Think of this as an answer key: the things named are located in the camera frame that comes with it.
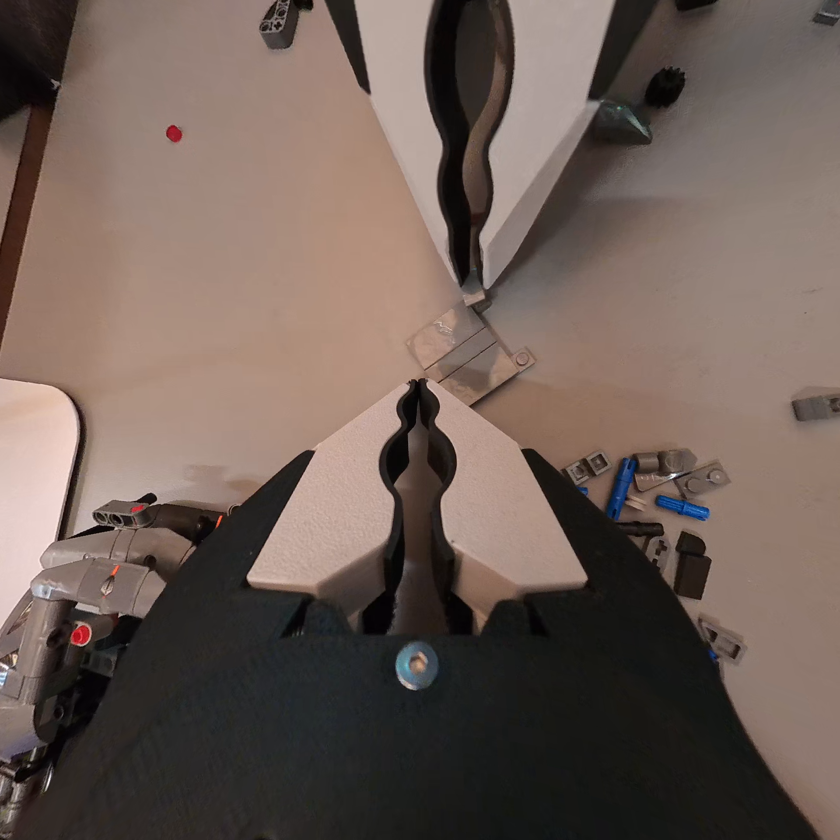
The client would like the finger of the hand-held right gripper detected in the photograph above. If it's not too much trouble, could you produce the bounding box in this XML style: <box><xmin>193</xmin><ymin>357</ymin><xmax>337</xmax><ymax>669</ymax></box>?
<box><xmin>467</xmin><ymin>0</ymin><xmax>618</xmax><ymax>291</ymax></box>
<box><xmin>351</xmin><ymin>0</ymin><xmax>475</xmax><ymax>284</ymax></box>

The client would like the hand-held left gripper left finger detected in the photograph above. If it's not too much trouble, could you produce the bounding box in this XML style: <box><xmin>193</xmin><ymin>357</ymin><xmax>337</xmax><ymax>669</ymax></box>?
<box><xmin>247</xmin><ymin>381</ymin><xmax>421</xmax><ymax>634</ymax></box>

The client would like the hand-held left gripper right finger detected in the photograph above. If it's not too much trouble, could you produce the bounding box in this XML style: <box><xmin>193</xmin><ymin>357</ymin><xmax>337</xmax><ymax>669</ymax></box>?
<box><xmin>417</xmin><ymin>378</ymin><xmax>589</xmax><ymax>634</ymax></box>

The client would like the pile of dark lego pieces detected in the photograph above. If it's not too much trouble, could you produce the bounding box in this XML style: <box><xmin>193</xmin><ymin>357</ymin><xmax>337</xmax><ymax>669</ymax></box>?
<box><xmin>258</xmin><ymin>0</ymin><xmax>840</xmax><ymax>144</ymax></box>

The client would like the dark grey wide lego tile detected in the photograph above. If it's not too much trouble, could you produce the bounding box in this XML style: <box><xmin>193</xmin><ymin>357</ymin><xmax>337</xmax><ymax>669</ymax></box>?
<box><xmin>406</xmin><ymin>305</ymin><xmax>519</xmax><ymax>404</ymax></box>

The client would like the group of small lego connectors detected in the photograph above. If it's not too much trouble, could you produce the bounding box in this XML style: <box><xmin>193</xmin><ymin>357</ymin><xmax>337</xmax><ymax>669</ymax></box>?
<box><xmin>561</xmin><ymin>387</ymin><xmax>840</xmax><ymax>677</ymax></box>

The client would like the grey lego car model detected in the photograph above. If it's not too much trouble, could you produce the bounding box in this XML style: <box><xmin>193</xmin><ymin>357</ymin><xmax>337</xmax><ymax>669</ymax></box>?
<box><xmin>0</xmin><ymin>499</ymin><xmax>240</xmax><ymax>840</ymax></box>

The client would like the white metal book stand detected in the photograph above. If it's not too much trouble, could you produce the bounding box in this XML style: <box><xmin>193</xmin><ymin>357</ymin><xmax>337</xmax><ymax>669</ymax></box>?
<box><xmin>0</xmin><ymin>378</ymin><xmax>86</xmax><ymax>585</ymax></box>

